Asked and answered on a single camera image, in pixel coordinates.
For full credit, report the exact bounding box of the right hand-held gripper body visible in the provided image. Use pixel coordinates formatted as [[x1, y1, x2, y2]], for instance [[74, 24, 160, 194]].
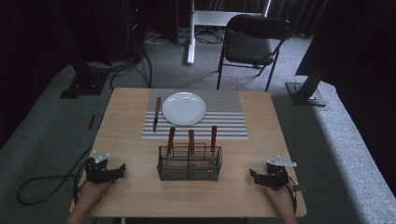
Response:
[[263, 155, 298, 191]]

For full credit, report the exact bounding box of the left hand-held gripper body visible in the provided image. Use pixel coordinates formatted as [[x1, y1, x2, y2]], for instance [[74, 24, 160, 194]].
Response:
[[83, 149, 110, 185]]

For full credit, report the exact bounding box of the person's left hand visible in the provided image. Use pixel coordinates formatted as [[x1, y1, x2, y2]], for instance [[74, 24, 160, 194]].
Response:
[[78, 180, 110, 209]]

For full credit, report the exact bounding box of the person's right hand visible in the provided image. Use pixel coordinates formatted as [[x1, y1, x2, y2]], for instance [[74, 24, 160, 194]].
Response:
[[264, 183, 296, 216]]

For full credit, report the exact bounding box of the grey striped placemat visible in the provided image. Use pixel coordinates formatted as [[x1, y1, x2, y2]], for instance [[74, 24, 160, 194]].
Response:
[[141, 89, 249, 141]]

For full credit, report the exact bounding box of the black metal stand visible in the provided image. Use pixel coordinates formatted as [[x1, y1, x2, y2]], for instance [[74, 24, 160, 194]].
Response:
[[285, 52, 329, 108], [46, 0, 109, 100]]

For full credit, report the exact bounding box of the white round plate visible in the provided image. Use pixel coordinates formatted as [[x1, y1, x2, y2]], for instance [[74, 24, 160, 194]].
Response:
[[162, 91, 207, 127]]

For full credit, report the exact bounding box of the black folding chair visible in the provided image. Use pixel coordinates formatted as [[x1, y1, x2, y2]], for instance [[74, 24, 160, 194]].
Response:
[[216, 13, 292, 92]]

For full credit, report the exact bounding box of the black computer tower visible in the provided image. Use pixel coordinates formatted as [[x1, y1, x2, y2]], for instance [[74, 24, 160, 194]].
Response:
[[121, 0, 147, 63]]

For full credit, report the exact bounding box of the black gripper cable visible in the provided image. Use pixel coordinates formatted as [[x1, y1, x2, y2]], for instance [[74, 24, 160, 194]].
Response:
[[15, 145, 94, 206], [285, 175, 299, 216]]

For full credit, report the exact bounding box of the wooden-handled cutlery piece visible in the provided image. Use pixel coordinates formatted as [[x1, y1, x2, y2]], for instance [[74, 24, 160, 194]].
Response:
[[209, 124, 219, 164], [164, 126, 177, 164], [187, 129, 196, 165]]

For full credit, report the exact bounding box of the black wire cutlery basket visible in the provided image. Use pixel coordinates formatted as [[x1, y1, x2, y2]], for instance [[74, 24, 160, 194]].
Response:
[[156, 143, 223, 182]]

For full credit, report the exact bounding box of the wooden-handled table knife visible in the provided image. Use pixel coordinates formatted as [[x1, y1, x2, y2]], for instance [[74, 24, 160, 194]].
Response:
[[151, 96, 163, 133]]

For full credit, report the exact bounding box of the bundle of floor cables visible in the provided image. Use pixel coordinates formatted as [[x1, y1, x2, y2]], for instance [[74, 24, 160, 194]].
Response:
[[106, 46, 154, 91]]

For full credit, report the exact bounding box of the white desk frame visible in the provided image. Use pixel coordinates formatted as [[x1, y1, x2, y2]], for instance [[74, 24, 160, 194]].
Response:
[[185, 0, 273, 66]]

